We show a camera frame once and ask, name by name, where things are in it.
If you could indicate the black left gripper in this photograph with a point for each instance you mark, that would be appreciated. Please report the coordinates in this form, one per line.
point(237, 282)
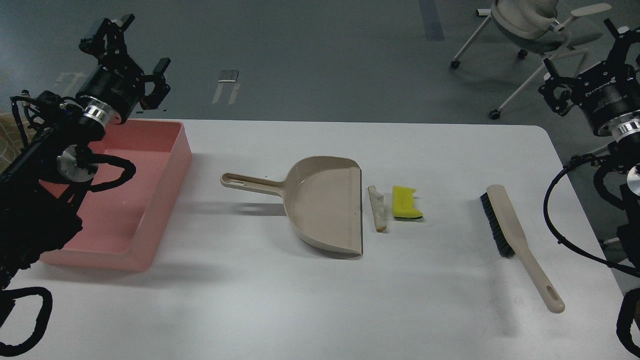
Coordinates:
point(117, 84)

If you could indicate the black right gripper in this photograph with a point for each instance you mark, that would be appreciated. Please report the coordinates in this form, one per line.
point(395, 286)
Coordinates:
point(603, 92)

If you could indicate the beige hand brush black bristles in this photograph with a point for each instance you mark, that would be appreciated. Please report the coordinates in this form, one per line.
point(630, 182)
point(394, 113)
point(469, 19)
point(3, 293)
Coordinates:
point(511, 240)

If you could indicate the yellow sponge piece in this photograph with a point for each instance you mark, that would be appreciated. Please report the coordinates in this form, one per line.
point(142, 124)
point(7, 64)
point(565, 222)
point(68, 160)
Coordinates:
point(403, 203)

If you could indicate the beige plastic dustpan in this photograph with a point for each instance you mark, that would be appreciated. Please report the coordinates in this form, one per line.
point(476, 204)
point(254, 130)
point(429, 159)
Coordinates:
point(322, 198)

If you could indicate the bread slice piece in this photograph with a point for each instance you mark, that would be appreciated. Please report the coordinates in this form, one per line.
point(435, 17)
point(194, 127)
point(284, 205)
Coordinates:
point(377, 204)

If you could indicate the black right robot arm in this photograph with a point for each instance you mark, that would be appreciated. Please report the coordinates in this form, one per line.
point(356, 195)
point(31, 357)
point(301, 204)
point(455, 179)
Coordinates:
point(616, 181)

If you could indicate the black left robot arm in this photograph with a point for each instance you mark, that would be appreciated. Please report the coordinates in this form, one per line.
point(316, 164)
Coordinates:
point(42, 189)

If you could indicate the pink plastic bin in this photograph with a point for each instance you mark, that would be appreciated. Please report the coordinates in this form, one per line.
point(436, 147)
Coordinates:
point(123, 227)

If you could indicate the white office chair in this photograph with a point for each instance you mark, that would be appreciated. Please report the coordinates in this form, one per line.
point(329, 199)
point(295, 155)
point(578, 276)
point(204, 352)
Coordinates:
point(535, 27)

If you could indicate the beige checkered cloth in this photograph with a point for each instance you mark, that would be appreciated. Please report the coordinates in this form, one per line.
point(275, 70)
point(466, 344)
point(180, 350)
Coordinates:
point(11, 143)

